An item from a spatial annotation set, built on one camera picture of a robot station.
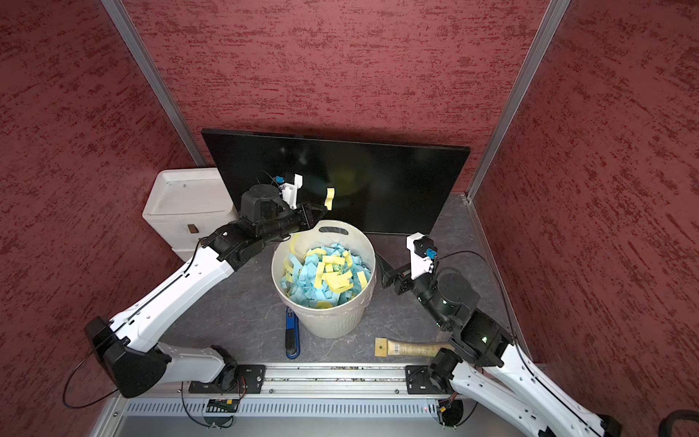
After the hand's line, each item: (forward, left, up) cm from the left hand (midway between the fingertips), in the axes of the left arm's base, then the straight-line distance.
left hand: (325, 215), depth 69 cm
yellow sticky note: (+4, -1, +1) cm, 5 cm away
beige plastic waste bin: (-18, -2, -30) cm, 35 cm away
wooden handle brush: (-24, -17, -33) cm, 44 cm away
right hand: (-10, -16, -2) cm, 19 cm away
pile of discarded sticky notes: (-12, 0, -11) cm, 16 cm away
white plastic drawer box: (+12, +47, -11) cm, 50 cm away
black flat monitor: (+39, -22, -27) cm, 52 cm away
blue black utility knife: (-21, +11, -31) cm, 39 cm away
